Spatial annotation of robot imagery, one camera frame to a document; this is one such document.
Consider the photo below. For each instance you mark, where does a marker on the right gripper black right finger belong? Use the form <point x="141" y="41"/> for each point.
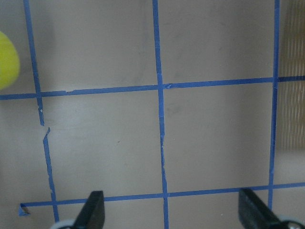
<point x="253" y="213"/>

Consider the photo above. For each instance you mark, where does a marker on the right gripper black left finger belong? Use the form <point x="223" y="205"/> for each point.
<point x="92" y="214"/>

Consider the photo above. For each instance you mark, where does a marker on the yellow tape roll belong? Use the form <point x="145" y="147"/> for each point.
<point x="9" y="62"/>

